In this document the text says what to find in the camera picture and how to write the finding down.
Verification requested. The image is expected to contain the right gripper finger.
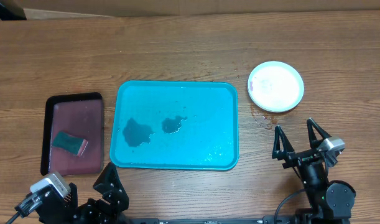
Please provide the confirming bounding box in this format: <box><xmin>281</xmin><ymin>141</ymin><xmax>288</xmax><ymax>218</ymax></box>
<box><xmin>306</xmin><ymin>117</ymin><xmax>332</xmax><ymax>149</ymax></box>
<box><xmin>272</xmin><ymin>125</ymin><xmax>295</xmax><ymax>154</ymax></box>

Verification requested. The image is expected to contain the dark green sponge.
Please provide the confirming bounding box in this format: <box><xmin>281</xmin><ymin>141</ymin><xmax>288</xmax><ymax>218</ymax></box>
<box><xmin>52</xmin><ymin>131</ymin><xmax>88</xmax><ymax>156</ymax></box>

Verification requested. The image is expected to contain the light blue plate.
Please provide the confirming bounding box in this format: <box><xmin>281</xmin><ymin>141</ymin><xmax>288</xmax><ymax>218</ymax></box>
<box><xmin>248</xmin><ymin>61</ymin><xmax>305</xmax><ymax>113</ymax></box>

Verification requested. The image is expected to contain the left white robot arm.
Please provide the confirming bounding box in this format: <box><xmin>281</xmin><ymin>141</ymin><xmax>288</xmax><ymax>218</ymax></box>
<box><xmin>36</xmin><ymin>162</ymin><xmax>129</xmax><ymax>224</ymax></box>

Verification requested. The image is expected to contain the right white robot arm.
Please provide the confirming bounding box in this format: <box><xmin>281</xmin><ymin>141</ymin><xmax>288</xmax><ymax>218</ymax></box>
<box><xmin>272</xmin><ymin>118</ymin><xmax>356</xmax><ymax>223</ymax></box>

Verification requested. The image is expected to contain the dark red sponge tray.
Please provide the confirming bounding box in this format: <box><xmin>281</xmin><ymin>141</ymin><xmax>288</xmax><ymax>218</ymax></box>
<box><xmin>40</xmin><ymin>92</ymin><xmax>104</xmax><ymax>176</ymax></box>

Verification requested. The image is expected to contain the teal plastic tray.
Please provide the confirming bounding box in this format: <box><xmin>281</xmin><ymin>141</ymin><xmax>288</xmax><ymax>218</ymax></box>
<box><xmin>109</xmin><ymin>80</ymin><xmax>239</xmax><ymax>170</ymax></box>

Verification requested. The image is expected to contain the cardboard backboard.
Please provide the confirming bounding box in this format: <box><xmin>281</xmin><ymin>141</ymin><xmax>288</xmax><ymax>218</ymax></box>
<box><xmin>0</xmin><ymin>0</ymin><xmax>380</xmax><ymax>19</ymax></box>

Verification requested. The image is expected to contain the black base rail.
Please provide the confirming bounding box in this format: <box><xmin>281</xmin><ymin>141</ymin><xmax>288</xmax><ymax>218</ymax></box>
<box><xmin>127</xmin><ymin>215</ymin><xmax>351</xmax><ymax>224</ymax></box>

